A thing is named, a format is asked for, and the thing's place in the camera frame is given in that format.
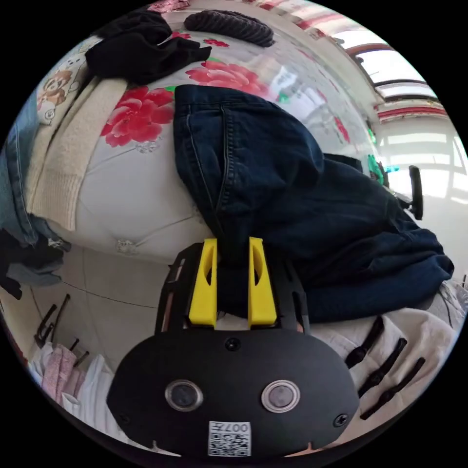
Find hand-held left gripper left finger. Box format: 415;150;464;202
188;238;219;327

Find dark blue jeans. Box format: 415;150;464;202
173;84;456;325

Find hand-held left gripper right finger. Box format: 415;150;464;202
247;236;277;329

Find window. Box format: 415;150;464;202
343;35;452;123

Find dark grey knitted garment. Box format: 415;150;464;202
182;10;275;48

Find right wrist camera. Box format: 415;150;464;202
408;165;425;221

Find person's body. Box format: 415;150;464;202
310;279;468;436

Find drying rack with clothes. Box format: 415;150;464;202
28;293;123;438

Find bed with flowered sheet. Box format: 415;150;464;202
55;0;387;265

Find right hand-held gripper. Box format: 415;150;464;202
377;161;415;214

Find pile of clothes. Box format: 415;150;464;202
0;9;214;300

